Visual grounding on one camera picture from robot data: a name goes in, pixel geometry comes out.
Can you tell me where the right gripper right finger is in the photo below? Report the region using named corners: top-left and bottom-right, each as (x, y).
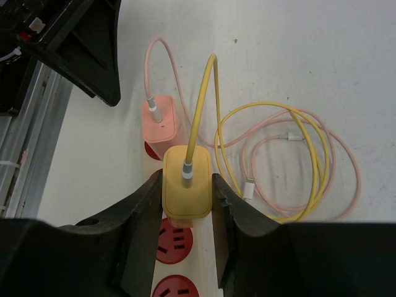
top-left (212, 174), bottom-right (395, 296)

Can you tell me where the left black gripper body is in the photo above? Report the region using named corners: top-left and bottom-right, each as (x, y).
top-left (1, 1), bottom-right (74, 111)

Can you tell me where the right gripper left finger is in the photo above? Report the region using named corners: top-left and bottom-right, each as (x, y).
top-left (1, 171), bottom-right (162, 296)

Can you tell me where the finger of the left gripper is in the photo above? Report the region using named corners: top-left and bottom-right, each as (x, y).
top-left (21, 0), bottom-right (121, 106)

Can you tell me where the yellow charging cable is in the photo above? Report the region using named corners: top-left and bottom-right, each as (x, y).
top-left (184, 54), bottom-right (330, 224)

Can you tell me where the yellow charger plug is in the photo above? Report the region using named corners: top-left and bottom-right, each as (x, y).
top-left (161, 145), bottom-right (212, 228)

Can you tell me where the pink charging cable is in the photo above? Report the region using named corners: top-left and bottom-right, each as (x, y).
top-left (144, 36), bottom-right (362, 222)

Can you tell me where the pink charger plug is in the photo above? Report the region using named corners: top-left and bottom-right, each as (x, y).
top-left (142, 95), bottom-right (186, 160)

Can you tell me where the beige red power strip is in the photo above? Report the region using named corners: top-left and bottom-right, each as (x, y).
top-left (142, 144), bottom-right (222, 296)

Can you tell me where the aluminium table frame rail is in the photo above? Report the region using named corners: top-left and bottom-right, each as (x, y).
top-left (1, 62), bottom-right (73, 218)

